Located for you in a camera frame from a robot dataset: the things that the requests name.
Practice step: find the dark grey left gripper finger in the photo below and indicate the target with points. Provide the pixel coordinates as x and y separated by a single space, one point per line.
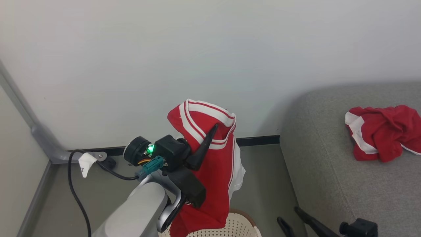
202 151

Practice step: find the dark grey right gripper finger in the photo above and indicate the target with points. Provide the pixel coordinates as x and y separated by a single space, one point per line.
317 227
284 228

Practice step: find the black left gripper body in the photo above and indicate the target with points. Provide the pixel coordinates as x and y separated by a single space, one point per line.
190 187

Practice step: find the red jersey with white stripes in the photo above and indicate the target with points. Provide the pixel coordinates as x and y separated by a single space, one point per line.
217 171

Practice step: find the red shorts with white trim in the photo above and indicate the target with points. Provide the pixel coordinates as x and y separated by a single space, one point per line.
384 131

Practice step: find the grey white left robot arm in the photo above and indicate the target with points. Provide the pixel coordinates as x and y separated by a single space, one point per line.
138 210

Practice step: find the cream perforated laundry basket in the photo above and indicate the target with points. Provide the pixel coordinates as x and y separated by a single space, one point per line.
236 228

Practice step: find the grey fabric sofa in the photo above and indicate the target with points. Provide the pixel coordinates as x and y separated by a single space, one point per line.
329 184

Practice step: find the black baseboard strip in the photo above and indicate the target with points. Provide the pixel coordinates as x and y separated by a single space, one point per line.
260 140

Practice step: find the black cylindrical wrist motor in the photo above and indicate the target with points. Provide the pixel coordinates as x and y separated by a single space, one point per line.
135 151

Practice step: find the dark grey rubber foot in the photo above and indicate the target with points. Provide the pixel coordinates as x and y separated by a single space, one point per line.
111 163

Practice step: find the white paper tag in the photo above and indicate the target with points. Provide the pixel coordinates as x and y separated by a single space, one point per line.
86 163

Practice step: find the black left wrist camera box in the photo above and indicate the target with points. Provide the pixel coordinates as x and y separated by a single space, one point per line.
171 151

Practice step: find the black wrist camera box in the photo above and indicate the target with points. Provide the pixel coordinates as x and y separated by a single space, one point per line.
361 228
171 151

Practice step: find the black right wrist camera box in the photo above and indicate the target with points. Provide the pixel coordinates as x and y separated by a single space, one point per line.
361 228

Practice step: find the silver metal bracket plate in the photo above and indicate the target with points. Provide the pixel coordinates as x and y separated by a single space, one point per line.
100 155

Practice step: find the grey metal frame post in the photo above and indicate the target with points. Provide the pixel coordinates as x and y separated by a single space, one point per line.
42 138

